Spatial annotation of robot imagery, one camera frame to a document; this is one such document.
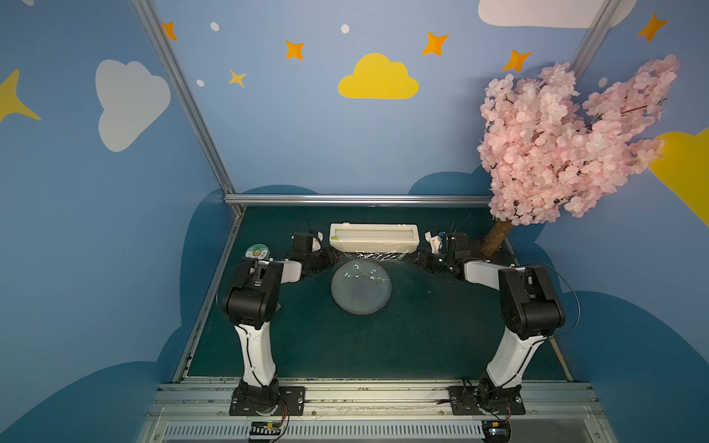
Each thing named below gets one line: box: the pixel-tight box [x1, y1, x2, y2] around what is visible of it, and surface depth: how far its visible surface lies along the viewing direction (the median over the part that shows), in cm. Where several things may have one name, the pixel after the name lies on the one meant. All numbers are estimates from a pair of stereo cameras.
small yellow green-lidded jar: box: [245, 243, 270, 262], surface depth 98 cm
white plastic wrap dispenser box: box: [328, 221, 421, 254], surface depth 107 cm
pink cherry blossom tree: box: [477, 55, 679, 260], surface depth 66 cm
